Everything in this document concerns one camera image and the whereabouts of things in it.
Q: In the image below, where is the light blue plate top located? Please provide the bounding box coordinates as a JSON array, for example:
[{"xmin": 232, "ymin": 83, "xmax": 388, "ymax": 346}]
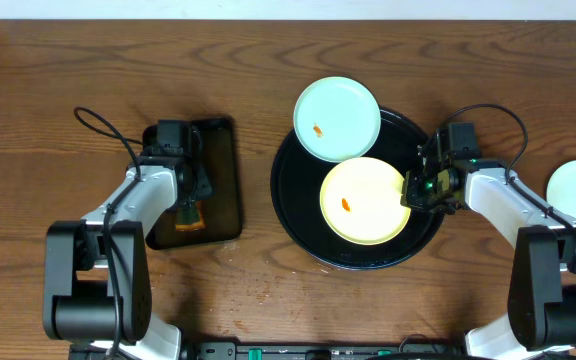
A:
[{"xmin": 293, "ymin": 77, "xmax": 381, "ymax": 163}]

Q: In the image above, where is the right black cable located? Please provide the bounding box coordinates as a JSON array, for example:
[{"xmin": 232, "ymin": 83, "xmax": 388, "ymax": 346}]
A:
[{"xmin": 417, "ymin": 103, "xmax": 576, "ymax": 281}]

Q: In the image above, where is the green orange sponge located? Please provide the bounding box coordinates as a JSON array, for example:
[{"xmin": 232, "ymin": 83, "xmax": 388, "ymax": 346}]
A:
[{"xmin": 175, "ymin": 201, "xmax": 206, "ymax": 232}]

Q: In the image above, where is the black cable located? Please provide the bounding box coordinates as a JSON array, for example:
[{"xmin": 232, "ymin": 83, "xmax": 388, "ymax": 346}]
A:
[
  {"xmin": 417, "ymin": 103, "xmax": 576, "ymax": 281},
  {"xmin": 72, "ymin": 106, "xmax": 144, "ymax": 360}
]

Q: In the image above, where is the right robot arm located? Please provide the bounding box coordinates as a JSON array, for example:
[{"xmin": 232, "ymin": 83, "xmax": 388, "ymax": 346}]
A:
[{"xmin": 402, "ymin": 145, "xmax": 576, "ymax": 359}]

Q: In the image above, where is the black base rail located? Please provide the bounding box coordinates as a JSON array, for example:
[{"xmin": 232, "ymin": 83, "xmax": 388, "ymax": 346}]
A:
[{"xmin": 179, "ymin": 335, "xmax": 466, "ymax": 360}]

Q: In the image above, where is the left black cable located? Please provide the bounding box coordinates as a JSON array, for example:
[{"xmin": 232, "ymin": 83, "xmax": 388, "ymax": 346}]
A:
[{"xmin": 72, "ymin": 106, "xmax": 144, "ymax": 360}]

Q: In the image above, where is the yellow plate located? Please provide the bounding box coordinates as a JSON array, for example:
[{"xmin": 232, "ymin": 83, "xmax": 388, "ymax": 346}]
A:
[{"xmin": 319, "ymin": 157, "xmax": 411, "ymax": 246}]

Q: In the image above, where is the black rectangular water tray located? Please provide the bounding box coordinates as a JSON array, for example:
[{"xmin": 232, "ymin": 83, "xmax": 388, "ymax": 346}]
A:
[{"xmin": 142, "ymin": 117, "xmax": 242, "ymax": 250}]

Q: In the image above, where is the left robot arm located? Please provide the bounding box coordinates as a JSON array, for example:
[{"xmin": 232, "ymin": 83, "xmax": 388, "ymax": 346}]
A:
[{"xmin": 42, "ymin": 144, "xmax": 200, "ymax": 359}]

